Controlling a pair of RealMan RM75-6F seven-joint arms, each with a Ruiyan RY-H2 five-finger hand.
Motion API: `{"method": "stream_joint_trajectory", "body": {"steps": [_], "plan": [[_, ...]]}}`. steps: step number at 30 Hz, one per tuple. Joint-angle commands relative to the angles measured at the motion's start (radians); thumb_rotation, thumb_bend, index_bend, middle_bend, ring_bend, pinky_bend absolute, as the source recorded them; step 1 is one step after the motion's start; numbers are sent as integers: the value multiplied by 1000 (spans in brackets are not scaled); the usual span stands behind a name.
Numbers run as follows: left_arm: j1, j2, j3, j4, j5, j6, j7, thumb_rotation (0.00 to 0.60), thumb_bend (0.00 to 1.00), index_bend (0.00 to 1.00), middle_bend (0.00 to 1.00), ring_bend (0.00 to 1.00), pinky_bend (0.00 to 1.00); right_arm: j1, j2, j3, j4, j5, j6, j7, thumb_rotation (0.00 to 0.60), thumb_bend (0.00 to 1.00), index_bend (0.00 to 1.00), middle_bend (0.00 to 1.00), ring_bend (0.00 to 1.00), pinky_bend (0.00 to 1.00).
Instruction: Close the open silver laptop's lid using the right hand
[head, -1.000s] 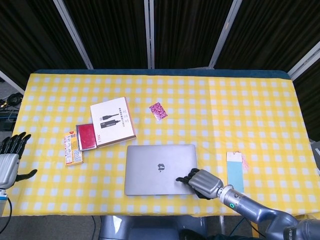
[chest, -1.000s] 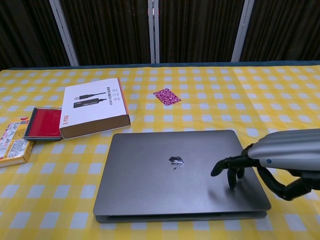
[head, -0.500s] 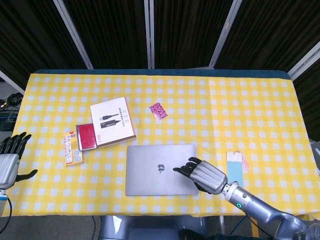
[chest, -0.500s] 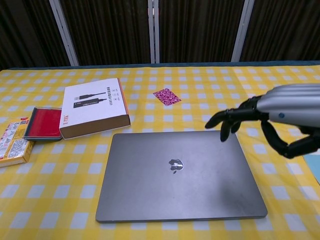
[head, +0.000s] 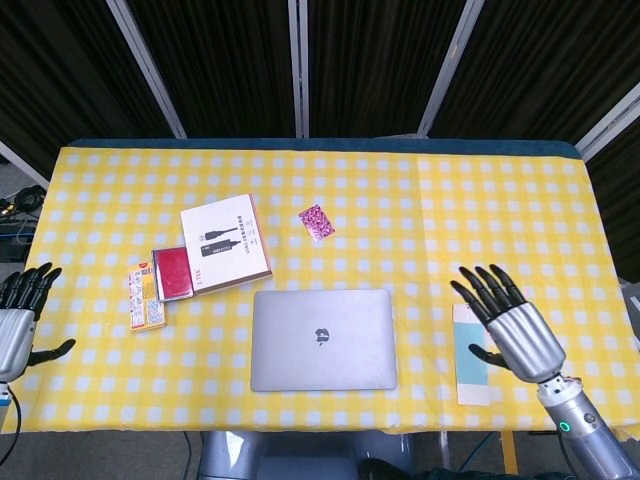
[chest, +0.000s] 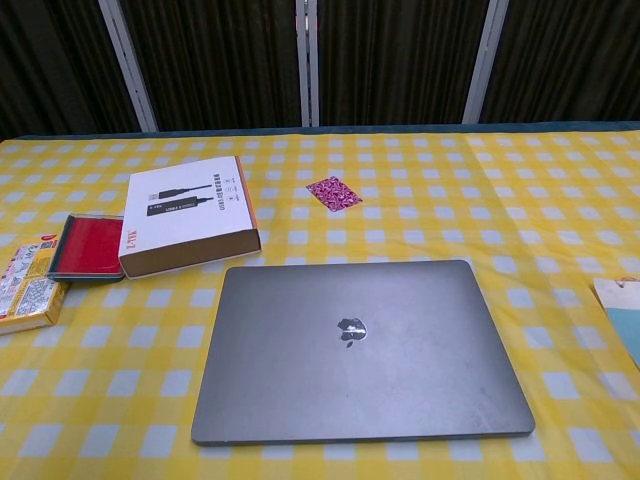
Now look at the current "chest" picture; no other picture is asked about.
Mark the grey laptop computer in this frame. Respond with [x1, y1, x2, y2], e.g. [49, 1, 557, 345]
[190, 259, 537, 445]

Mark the pink patterned card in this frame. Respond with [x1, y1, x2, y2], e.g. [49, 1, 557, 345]
[305, 175, 364, 214]

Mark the red ink pad case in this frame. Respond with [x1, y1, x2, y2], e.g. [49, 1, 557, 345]
[46, 213, 126, 284]

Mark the yellow checkered tablecloth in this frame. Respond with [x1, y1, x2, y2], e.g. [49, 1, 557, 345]
[0, 130, 640, 480]

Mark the yellow printed carton box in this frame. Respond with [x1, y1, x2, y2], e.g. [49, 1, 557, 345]
[0, 233, 69, 337]

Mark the white and teal paper bag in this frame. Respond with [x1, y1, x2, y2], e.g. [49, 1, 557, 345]
[592, 276, 640, 370]

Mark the white cable product box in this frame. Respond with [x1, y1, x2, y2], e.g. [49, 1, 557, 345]
[118, 155, 262, 280]

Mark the white metal frame post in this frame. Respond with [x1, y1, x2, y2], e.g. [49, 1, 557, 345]
[295, 0, 321, 128]
[97, 0, 159, 134]
[462, 0, 512, 125]

